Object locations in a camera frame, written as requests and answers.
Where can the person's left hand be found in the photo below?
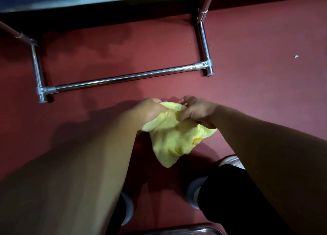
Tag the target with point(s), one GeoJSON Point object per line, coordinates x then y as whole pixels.
{"type": "Point", "coordinates": [150, 111]}

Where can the person's right hand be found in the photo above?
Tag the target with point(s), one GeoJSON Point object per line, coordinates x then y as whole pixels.
{"type": "Point", "coordinates": [198, 111]}

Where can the pale green towel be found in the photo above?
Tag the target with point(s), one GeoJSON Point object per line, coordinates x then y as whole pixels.
{"type": "Point", "coordinates": [171, 137]}

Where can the metal towel rack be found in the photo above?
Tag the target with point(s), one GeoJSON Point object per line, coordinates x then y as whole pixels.
{"type": "Point", "coordinates": [122, 77]}

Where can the person's right forearm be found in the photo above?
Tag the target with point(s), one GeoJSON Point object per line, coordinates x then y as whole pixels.
{"type": "Point", "coordinates": [276, 171]}

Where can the person's left forearm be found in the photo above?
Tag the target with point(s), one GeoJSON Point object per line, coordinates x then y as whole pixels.
{"type": "Point", "coordinates": [66, 176]}

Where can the person's right shoe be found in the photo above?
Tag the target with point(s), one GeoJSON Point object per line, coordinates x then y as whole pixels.
{"type": "Point", "coordinates": [194, 191]}

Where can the person's shoe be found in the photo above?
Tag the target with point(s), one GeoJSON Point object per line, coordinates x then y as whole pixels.
{"type": "Point", "coordinates": [194, 191]}
{"type": "Point", "coordinates": [127, 209]}

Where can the person's black trousers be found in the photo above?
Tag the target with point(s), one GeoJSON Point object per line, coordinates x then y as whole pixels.
{"type": "Point", "coordinates": [230, 199]}

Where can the person's left shoe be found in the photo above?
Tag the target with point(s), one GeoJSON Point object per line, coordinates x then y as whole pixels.
{"type": "Point", "coordinates": [127, 209]}

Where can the chrome tube frame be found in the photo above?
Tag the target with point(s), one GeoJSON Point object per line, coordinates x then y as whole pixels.
{"type": "Point", "coordinates": [178, 229]}

